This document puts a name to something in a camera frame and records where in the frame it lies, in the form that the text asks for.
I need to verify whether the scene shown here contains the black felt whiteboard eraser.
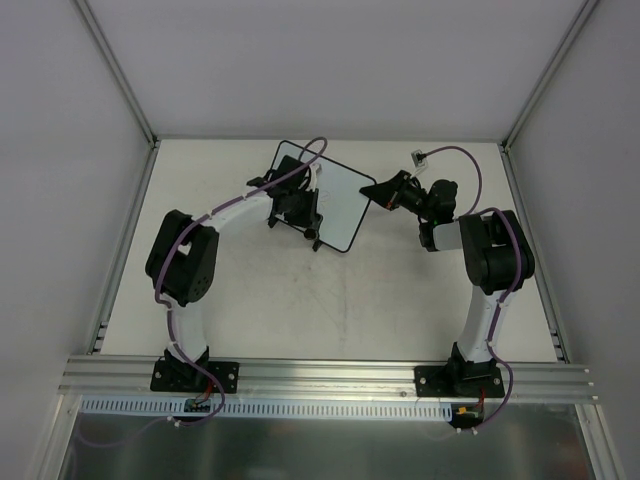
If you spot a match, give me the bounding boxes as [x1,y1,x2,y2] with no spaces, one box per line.
[303,228,320,242]

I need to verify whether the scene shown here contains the white whiteboard black frame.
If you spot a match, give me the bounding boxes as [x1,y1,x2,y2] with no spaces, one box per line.
[269,140,376,255]

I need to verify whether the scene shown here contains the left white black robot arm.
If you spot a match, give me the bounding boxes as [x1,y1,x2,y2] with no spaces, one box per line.
[145,158,323,390]

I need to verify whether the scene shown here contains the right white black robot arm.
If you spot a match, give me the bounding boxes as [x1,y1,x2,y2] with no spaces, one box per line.
[360,171,535,398]

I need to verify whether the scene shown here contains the metal easel stand black feet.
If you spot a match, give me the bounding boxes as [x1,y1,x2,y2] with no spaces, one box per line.
[267,217,323,252]

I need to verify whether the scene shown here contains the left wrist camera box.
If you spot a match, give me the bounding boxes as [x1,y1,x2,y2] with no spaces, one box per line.
[307,163,322,191]

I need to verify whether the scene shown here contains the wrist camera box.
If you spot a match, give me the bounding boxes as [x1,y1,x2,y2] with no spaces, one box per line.
[410,150,426,168]
[307,163,322,191]

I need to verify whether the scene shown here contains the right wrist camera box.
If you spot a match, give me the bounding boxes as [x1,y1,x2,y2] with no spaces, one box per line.
[410,150,426,168]

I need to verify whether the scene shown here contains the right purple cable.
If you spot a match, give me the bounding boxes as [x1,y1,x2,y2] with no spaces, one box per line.
[417,146,515,436]

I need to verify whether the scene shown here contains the purple cable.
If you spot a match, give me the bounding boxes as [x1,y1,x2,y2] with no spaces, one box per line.
[417,146,515,436]
[77,137,329,449]

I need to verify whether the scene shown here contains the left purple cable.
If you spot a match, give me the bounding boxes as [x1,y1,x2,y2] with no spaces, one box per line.
[77,137,329,449]

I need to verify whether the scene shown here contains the right aluminium frame post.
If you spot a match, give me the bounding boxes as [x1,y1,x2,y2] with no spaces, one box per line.
[501,0,600,151]

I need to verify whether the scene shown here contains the aluminium frame post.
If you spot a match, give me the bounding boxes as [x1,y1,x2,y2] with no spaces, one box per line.
[71,0,157,147]
[501,0,600,151]

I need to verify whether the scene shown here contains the aluminium mounting rail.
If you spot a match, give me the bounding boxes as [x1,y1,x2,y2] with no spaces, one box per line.
[58,355,601,404]

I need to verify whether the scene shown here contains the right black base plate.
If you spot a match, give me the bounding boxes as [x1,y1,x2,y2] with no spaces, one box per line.
[413,365,505,399]

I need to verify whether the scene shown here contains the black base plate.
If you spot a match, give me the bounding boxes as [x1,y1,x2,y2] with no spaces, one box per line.
[413,365,505,399]
[150,357,240,394]

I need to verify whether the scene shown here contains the left aluminium frame post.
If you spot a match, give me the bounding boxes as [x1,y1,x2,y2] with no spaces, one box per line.
[71,0,157,147]

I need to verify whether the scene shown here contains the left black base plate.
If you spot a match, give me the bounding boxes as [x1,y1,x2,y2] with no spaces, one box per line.
[150,357,240,394]

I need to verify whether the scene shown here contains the white slotted cable duct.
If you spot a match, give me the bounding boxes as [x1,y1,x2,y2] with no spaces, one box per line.
[79,395,453,422]

